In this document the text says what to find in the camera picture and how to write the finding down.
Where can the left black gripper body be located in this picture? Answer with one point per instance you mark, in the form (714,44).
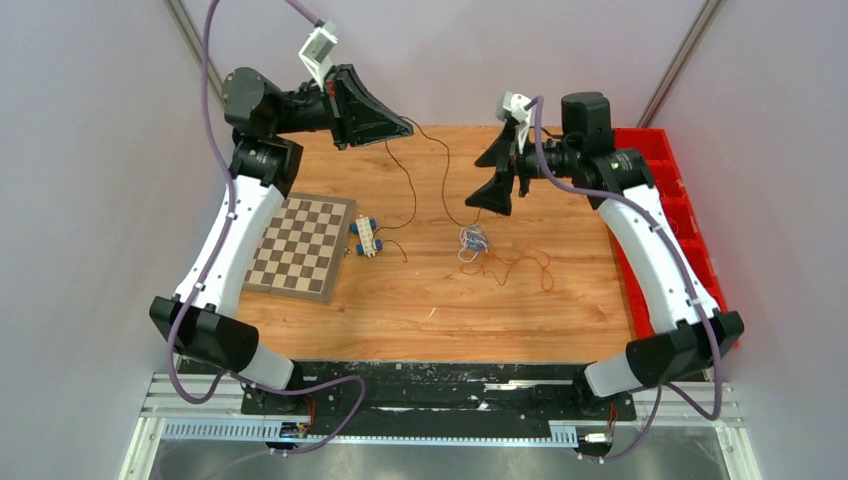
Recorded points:
(305,111)

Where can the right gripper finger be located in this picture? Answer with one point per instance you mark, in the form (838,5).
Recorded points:
(501,147)
(495,195)

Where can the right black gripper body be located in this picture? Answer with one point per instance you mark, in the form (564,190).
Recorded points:
(557,156)

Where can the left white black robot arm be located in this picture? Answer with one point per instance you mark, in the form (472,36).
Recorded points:
(197,320)

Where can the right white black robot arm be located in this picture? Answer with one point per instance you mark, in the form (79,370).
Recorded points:
(691,331)

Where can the red plastic bin row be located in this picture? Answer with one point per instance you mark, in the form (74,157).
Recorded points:
(654,146)

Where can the white blue toy car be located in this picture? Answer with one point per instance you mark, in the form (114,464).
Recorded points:
(365,228)

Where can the folding wooden chessboard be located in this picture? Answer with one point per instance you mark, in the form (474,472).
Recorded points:
(300,253)

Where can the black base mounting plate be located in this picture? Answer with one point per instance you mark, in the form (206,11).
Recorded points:
(440,400)

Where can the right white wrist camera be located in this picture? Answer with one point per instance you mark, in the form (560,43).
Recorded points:
(518,108)

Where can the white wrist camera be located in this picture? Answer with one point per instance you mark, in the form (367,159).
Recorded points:
(315,52)
(518,108)

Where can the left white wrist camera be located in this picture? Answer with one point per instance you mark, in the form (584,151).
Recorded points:
(315,52)

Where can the left corner aluminium post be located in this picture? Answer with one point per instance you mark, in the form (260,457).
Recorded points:
(192,37)

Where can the corner aluminium post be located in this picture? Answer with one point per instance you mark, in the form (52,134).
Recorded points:
(192,37)
(690,42)

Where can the right corner aluminium post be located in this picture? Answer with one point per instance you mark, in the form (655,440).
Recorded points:
(690,42)

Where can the aluminium frame rail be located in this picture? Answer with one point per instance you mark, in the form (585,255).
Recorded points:
(165,416)

